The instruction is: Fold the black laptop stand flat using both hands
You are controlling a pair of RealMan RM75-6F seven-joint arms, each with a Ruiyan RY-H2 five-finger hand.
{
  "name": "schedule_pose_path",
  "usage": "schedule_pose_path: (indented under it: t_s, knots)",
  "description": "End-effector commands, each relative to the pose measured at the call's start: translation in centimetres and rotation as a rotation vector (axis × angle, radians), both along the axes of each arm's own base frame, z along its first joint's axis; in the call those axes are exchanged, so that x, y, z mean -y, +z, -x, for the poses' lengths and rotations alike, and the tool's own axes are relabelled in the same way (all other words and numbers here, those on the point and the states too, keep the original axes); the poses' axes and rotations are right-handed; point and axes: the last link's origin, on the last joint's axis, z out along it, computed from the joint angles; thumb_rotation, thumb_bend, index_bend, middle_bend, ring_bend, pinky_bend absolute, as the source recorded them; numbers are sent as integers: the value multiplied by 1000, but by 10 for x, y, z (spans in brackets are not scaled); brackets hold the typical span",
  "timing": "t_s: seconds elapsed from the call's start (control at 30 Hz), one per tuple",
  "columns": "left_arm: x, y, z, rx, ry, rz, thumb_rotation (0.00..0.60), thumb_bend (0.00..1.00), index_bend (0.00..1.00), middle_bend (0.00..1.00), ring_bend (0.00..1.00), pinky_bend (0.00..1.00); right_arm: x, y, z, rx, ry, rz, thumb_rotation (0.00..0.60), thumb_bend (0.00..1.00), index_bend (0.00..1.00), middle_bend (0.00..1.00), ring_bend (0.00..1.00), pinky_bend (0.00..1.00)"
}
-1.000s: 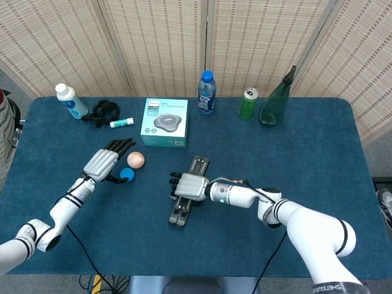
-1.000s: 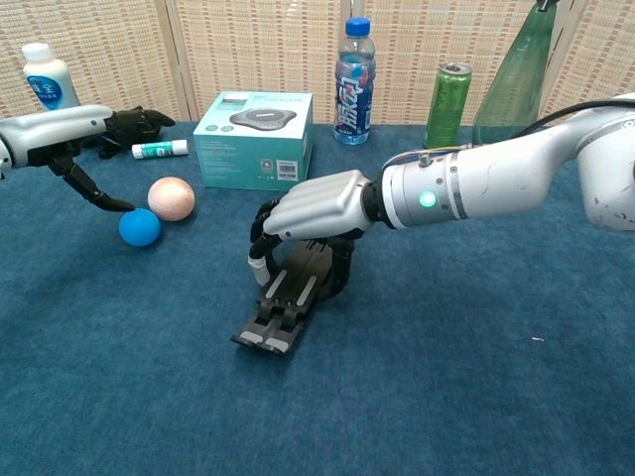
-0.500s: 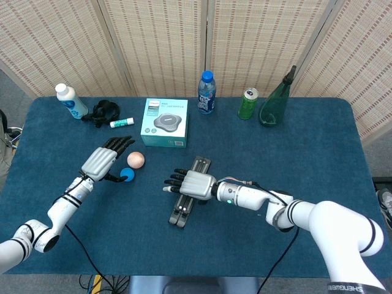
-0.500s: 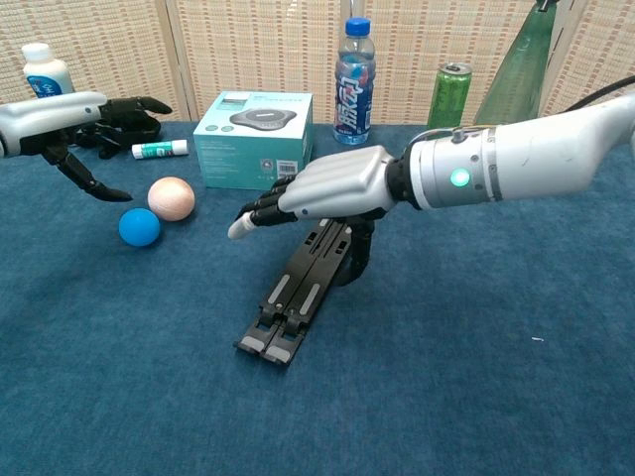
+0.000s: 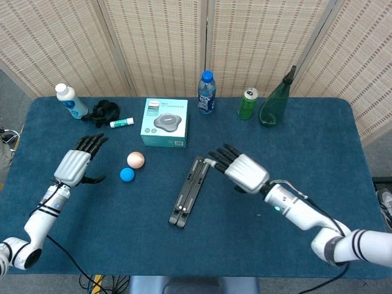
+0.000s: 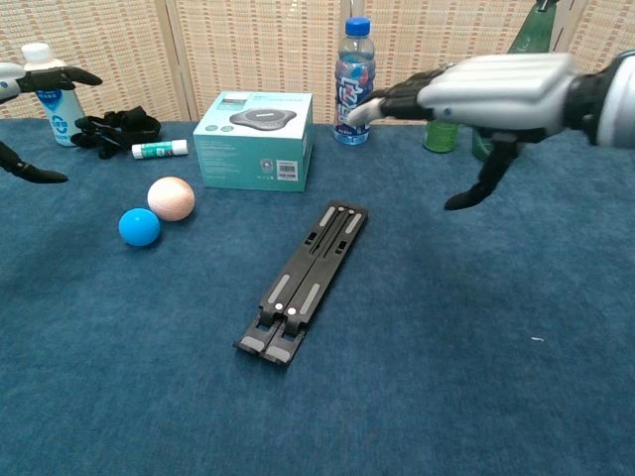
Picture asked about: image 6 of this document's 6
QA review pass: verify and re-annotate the black strap bundle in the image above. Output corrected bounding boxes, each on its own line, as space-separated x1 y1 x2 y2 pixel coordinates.
69 105 163 160

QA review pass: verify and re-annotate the white glue stick green label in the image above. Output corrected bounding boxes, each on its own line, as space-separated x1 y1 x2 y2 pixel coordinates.
131 139 191 161

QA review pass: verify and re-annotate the blue sports drink bottle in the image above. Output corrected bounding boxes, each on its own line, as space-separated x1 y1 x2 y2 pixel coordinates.
332 17 377 146

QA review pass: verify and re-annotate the bamboo folding screen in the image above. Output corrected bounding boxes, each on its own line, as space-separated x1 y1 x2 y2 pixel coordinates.
0 0 635 128

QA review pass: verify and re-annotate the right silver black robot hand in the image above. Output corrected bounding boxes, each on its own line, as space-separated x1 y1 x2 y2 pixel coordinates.
345 52 579 212

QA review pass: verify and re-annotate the blue ball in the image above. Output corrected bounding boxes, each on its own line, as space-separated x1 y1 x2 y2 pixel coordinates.
118 207 162 248

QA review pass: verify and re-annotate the black folding laptop stand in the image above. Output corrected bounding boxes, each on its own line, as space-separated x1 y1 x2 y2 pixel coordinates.
232 198 370 367

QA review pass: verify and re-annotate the green drink can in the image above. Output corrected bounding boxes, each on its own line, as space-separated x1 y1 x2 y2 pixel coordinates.
422 117 462 154

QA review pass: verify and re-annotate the white bottle with blue label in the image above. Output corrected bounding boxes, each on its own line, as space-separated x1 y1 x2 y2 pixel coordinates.
21 42 85 148

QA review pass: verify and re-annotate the teal product box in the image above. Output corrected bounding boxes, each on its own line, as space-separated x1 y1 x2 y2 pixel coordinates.
191 90 315 193

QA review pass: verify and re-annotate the tall green glass bottle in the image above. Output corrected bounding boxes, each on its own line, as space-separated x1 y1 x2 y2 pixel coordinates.
470 0 560 164

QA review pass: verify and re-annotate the pink ball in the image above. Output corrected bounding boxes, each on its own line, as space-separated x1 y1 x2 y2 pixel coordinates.
147 176 195 222

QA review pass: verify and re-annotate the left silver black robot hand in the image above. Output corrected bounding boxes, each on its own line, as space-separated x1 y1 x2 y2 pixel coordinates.
0 61 104 184

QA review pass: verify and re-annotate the blue table cloth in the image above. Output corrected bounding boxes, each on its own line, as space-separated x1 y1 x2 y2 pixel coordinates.
0 117 635 476

